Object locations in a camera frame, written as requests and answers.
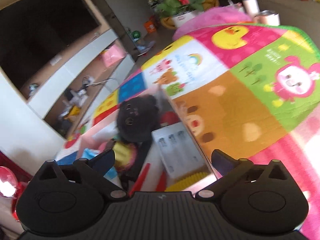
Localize beige sofa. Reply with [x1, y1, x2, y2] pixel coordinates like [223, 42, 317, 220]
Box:
[257, 0, 319, 43]

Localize black plush cat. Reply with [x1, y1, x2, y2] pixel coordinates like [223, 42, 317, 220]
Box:
[116, 94, 160, 181]

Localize white thermos bottle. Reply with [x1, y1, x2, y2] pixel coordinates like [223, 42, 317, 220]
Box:
[242, 0, 260, 18]

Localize white battery charger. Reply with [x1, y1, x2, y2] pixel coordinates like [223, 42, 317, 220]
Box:
[152, 122, 207, 181]

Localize white red foam rocket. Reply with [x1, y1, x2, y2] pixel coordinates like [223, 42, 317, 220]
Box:
[129, 140, 167, 196]

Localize yellow toy corn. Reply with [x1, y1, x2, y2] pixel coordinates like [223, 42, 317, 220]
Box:
[165, 172, 209, 192]

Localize colourful cartoon play mat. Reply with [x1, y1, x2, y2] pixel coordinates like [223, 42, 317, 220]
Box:
[56, 24, 319, 239]

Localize orange bag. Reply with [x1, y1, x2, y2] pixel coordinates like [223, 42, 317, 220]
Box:
[144, 21, 157, 34]

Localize watermelon ball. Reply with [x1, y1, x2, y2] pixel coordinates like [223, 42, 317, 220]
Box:
[131, 30, 141, 40]

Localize black television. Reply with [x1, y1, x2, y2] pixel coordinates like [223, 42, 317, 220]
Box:
[1, 0, 101, 89]

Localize rose gold tumbler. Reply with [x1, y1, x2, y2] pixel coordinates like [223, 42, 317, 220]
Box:
[253, 10, 280, 26]

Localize pink cardboard box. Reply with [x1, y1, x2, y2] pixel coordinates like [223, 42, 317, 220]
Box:
[76, 86, 216, 194]

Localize pink tulle cloth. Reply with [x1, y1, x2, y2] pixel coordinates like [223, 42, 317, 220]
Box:
[172, 5, 252, 41]

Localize pink gift bag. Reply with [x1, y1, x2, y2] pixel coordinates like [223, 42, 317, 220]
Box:
[100, 44, 126, 68]

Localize blue white cotton pack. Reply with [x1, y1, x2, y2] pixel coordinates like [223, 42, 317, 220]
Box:
[82, 148, 120, 184]

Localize white media cabinet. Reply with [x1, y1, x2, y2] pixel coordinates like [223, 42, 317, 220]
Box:
[0, 0, 137, 140]

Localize pink orchid flower pot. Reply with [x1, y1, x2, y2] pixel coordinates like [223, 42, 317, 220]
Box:
[147, 0, 206, 29]

